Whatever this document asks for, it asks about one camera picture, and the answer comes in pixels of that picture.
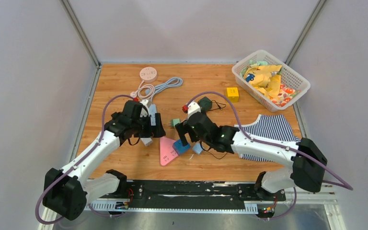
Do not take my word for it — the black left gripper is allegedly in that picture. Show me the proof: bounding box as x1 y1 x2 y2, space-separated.
131 113 165 138

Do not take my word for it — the blue cube power socket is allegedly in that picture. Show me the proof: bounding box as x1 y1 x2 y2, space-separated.
172 140 191 156

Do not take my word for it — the yellow cube power socket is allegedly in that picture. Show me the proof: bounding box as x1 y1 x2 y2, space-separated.
225 87 240 103

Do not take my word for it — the white USB charger plug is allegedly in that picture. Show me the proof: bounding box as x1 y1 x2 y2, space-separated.
141 138 153 147

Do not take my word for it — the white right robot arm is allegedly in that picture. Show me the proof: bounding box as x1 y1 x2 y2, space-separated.
175 112 327 200

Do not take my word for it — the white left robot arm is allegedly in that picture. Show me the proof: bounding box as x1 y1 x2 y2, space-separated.
37 99 165 220

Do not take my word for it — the green USB charger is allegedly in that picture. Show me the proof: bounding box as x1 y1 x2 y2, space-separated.
170 118 181 128

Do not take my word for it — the light blue power strip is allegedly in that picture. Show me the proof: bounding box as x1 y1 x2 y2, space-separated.
149 104 157 138

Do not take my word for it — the pink triangular power socket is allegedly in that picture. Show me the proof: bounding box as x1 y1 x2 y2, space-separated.
160 137 179 166

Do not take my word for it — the light blue small charger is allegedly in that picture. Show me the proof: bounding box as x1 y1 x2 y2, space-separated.
192 143 203 155

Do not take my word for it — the dark green cube socket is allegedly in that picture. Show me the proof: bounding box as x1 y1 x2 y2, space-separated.
197 96 212 113

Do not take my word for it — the round pink power socket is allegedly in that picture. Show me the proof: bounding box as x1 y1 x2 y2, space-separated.
139 67 158 83

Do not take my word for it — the yellow cloth in basket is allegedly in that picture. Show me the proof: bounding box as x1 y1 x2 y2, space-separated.
241 64 282 99

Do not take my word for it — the blue striped shirt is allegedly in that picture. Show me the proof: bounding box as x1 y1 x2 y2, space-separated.
233 114 303 162

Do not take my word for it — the floral cloth in basket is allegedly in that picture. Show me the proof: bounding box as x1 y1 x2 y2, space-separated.
269 84 300 107

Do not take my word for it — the white plastic basket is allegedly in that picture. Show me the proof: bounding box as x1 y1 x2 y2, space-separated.
232 50 311 112

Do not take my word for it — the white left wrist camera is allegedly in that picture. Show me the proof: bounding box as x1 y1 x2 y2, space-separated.
139 99 151 117

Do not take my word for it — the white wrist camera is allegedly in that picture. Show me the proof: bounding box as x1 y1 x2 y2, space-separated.
187 101 201 119
139 99 151 117

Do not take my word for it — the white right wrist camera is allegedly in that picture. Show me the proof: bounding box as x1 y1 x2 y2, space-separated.
187 101 201 119

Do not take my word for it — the light blue power strip cable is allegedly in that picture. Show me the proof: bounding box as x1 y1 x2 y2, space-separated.
144 77 184 105

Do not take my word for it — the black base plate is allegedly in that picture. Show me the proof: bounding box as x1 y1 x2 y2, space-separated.
85 179 287 211

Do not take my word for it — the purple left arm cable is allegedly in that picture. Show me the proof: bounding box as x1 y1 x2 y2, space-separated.
34 94 140 225

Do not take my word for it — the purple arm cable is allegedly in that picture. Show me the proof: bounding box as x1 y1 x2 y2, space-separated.
34 94 140 225
185 91 354 191

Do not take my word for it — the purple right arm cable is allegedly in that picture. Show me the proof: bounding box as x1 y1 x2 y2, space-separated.
185 91 354 191

